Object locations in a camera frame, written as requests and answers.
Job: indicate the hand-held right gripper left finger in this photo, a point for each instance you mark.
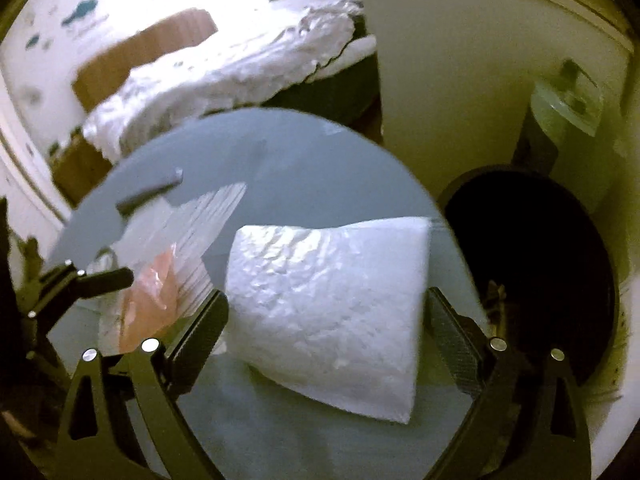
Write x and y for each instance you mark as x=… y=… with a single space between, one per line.
x=202 y=332

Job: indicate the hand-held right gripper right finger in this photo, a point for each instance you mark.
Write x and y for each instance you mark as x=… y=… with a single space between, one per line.
x=450 y=340

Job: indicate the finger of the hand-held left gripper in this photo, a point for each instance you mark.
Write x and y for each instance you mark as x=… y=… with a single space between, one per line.
x=102 y=281

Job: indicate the pink plastic bag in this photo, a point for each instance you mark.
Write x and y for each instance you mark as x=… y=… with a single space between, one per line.
x=150 y=302

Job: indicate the white paper napkin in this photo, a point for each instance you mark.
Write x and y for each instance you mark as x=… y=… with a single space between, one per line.
x=330 y=310

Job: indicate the clear striped plastic wrapper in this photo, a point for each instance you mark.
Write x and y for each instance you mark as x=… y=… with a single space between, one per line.
x=200 y=230

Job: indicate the brown wooden headboard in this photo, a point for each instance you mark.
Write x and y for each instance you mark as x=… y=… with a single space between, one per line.
x=145 y=55

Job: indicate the white quilted blanket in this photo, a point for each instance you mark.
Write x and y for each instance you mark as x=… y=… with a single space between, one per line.
x=220 y=75

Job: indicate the clear plastic holder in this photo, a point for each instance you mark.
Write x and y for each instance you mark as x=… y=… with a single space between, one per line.
x=567 y=102

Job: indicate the dark bed base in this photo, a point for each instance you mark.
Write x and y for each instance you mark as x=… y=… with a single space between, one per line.
x=345 y=90

